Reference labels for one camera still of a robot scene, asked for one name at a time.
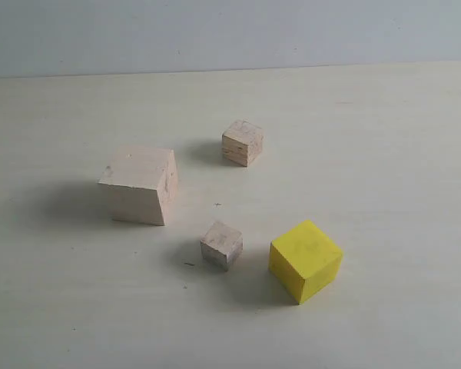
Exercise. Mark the yellow cube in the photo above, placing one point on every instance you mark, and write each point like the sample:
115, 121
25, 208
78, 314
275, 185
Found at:
304, 260

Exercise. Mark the medium wooden cube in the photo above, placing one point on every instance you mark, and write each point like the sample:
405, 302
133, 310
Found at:
242, 142

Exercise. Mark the small wooden cube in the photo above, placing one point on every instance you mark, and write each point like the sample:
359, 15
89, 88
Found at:
222, 245

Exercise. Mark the large pale wooden cube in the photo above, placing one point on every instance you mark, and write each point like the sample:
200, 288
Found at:
140, 184

